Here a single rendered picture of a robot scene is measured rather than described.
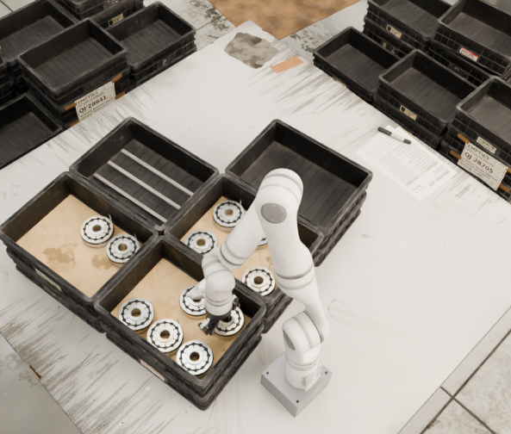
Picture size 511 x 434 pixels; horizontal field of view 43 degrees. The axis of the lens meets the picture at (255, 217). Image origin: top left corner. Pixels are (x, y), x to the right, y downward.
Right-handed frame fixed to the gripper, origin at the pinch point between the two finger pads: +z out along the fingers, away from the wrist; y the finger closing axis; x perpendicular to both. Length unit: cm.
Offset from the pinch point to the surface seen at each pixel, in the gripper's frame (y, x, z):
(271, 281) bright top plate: 21.3, -0.9, 1.2
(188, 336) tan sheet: -7.6, 4.8, 3.9
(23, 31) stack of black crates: 59, 199, 52
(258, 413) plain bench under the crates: -6.5, -23.1, 16.5
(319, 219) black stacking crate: 51, 4, 4
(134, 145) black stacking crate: 29, 71, 5
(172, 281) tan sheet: 1.4, 21.3, 4.2
